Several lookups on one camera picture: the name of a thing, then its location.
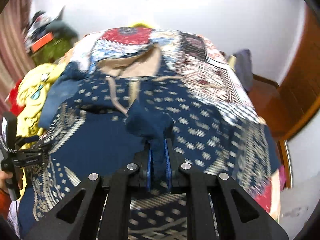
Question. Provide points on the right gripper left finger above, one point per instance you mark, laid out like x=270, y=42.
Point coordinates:
x=99, y=207

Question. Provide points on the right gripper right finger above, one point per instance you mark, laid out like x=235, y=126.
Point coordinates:
x=217, y=206

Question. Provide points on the navy patterned hooded garment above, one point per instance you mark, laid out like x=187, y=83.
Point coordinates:
x=111, y=117

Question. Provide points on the person's left hand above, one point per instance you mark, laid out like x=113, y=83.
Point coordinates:
x=5, y=175

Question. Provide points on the red garment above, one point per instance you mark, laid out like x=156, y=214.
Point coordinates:
x=15, y=108

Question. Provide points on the yellow cartoon blanket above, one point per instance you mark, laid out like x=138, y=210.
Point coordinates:
x=32, y=94

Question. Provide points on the white heart wardrobe door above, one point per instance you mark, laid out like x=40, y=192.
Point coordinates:
x=299, y=202

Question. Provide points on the striped brown curtain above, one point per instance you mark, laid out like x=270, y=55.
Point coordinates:
x=15, y=62

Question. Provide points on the orange box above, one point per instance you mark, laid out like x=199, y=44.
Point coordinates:
x=42, y=42

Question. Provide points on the grey plush toy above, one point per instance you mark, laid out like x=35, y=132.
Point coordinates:
x=59, y=29

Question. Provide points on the brown wooden door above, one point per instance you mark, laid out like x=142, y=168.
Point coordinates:
x=299, y=91

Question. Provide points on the grey bag by bed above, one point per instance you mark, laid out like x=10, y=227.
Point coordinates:
x=243, y=68

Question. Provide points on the yellow foam bed headrest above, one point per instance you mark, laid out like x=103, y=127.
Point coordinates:
x=141, y=25

